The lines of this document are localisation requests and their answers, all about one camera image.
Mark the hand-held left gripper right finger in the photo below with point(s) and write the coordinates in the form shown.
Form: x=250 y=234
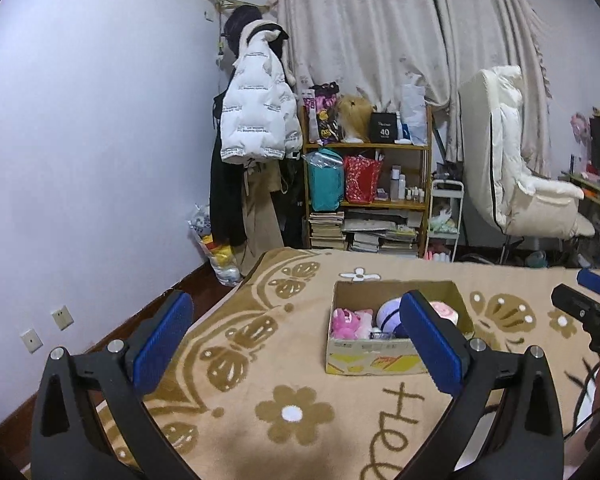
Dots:
x=430 y=345

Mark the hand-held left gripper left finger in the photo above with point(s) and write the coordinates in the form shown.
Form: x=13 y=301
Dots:
x=165 y=340

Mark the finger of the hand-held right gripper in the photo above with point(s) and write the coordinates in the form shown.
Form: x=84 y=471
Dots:
x=597 y=280

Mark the pink swirl plush roll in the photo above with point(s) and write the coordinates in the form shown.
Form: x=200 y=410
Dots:
x=445 y=310

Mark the white-haired plush doll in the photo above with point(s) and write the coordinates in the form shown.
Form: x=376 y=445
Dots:
x=390 y=312

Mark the cardboard box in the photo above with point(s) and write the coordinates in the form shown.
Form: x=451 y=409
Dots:
x=370 y=357

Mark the pink plush toy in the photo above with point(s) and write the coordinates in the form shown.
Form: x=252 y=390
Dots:
x=345 y=322

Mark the teal slipper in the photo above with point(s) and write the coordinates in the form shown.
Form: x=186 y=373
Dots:
x=536 y=259

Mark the glass desk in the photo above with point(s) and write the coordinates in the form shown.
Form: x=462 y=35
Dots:
x=595 y=195

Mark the plastic bag of toys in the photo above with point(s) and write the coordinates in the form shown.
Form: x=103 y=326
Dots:
x=220 y=260

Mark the beige printed blanket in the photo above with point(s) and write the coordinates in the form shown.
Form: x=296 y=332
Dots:
x=280 y=360

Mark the stack of books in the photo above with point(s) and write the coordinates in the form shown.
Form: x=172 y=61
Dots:
x=375 y=240

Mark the cream padded chair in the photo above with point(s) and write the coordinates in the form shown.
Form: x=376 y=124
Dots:
x=505 y=160

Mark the black coat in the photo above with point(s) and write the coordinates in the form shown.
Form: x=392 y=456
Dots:
x=225 y=200

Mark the pink flower ornament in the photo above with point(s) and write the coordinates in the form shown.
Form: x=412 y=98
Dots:
x=580 y=127

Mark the beige coat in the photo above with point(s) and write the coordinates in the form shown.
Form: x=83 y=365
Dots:
x=262 y=215

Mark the white trolley cart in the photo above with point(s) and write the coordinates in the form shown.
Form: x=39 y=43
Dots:
x=447 y=186

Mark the row of small bottles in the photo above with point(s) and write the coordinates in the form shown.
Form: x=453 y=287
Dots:
x=397 y=182

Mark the red bag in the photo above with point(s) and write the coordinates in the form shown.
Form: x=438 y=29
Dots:
x=362 y=180

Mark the teal bag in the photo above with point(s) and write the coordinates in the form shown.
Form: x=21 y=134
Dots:
x=325 y=185

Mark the wooden shelf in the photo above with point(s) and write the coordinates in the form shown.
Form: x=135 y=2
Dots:
x=365 y=146

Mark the black square box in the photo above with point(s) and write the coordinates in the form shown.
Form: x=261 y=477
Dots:
x=384 y=127

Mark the white plastic bag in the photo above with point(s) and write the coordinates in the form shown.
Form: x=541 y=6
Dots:
x=412 y=115

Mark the blonde wig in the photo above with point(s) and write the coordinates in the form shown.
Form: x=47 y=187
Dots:
x=355 y=117

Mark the white puffer jacket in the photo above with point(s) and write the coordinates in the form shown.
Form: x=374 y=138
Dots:
x=255 y=110

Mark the dark patterned packet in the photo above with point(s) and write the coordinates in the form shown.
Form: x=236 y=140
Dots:
x=322 y=115

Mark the patterned beige curtain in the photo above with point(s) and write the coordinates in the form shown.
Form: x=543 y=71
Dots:
x=380 y=35

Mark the black hat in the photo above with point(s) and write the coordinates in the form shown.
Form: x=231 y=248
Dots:
x=242 y=25

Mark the wall socket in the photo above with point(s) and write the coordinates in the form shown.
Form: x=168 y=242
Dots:
x=31 y=341
x=62 y=317

